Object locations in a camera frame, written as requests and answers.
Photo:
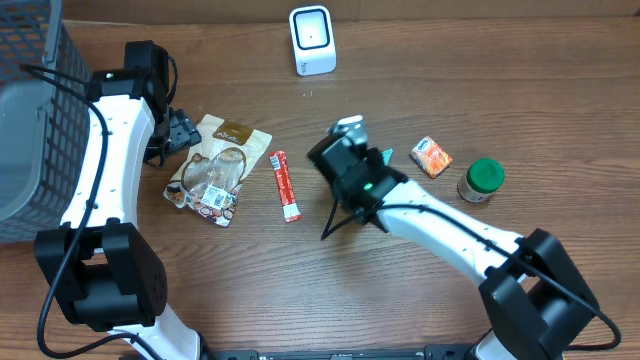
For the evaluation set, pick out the green lid jar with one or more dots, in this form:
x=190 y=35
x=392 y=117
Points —
x=481 y=180

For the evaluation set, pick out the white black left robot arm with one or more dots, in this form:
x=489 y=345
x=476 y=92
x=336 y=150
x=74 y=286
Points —
x=100 y=269

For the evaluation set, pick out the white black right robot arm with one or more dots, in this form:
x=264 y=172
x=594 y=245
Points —
x=536 y=300

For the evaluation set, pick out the white barcode scanner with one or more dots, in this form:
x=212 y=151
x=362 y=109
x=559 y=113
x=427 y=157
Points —
x=312 y=40

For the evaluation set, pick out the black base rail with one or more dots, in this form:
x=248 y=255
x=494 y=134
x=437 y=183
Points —
x=428 y=352

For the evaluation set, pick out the teal orange cracker packet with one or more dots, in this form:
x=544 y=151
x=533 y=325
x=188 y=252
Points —
x=387 y=155

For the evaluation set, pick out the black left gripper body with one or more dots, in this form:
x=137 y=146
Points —
x=183 y=133

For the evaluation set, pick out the orange cracker box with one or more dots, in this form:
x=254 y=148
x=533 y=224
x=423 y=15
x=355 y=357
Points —
x=430 y=157

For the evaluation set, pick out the grey plastic mesh basket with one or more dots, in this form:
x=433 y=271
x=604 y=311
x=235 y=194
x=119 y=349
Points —
x=43 y=130

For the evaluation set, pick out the red white stick packet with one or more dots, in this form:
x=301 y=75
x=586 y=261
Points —
x=290 y=208

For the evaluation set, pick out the beige brown snack pouch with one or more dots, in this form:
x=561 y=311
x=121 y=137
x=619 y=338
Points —
x=209 y=180

